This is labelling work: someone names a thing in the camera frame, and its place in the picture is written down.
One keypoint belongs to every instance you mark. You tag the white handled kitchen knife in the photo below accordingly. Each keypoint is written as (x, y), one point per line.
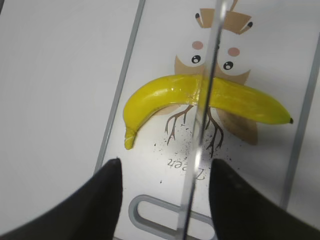
(204, 96)

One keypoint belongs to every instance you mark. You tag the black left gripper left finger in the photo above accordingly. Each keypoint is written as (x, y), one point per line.
(91, 213)

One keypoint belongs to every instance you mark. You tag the yellow plastic banana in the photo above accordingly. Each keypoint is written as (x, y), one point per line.
(184, 89)

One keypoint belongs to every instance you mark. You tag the white deer cutting board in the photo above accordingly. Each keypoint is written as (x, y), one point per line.
(215, 121)

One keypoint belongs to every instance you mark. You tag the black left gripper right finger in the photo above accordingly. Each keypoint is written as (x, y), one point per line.
(239, 212)

